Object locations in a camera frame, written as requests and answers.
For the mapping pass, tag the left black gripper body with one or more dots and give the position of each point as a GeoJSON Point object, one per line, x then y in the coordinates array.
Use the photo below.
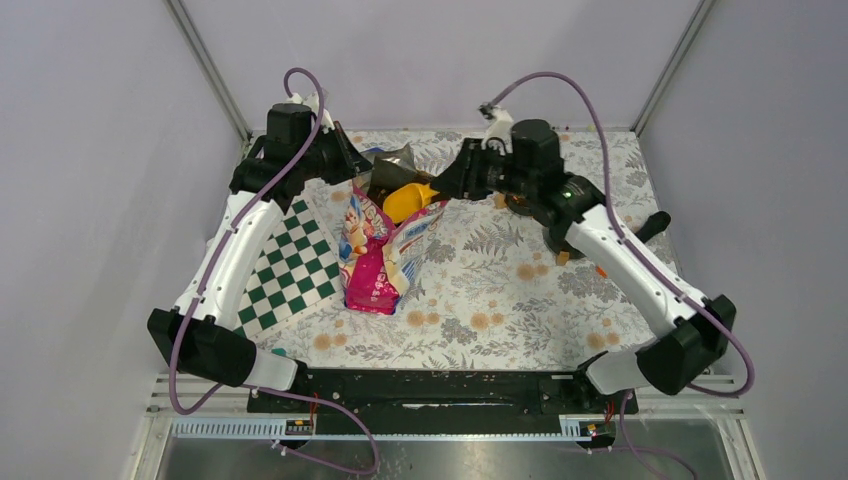
{"type": "Point", "coordinates": [324, 157]}

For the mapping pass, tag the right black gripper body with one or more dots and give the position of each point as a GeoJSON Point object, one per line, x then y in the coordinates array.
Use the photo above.
{"type": "Point", "coordinates": [497, 173]}

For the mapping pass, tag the yellow plastic scoop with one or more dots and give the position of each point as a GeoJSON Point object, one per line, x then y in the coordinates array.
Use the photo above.
{"type": "Point", "coordinates": [407, 200]}

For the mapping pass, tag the pink blue pet food bag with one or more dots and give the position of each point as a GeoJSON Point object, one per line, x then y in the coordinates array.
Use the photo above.
{"type": "Point", "coordinates": [379, 257]}

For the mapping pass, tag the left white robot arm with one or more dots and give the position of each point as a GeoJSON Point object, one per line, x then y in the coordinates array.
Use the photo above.
{"type": "Point", "coordinates": [198, 334]}

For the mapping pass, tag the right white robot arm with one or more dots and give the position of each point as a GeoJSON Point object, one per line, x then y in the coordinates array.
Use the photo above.
{"type": "Point", "coordinates": [690, 329]}

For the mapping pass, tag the black pet bowl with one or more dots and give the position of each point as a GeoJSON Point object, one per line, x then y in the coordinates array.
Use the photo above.
{"type": "Point", "coordinates": [562, 250]}
{"type": "Point", "coordinates": [516, 204]}

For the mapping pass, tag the green white chessboard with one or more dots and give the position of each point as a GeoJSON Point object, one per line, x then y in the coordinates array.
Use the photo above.
{"type": "Point", "coordinates": [295, 275]}

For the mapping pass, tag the floral table mat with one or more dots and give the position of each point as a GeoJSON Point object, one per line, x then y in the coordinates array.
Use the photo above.
{"type": "Point", "coordinates": [489, 296]}

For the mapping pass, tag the black marker orange tip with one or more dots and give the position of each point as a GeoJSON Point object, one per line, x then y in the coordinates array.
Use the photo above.
{"type": "Point", "coordinates": [654, 225]}

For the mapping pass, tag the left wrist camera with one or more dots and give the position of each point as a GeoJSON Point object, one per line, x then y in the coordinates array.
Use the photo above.
{"type": "Point", "coordinates": [311, 101]}

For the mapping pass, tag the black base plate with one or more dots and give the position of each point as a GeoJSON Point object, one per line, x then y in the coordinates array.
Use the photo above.
{"type": "Point", "coordinates": [432, 403]}

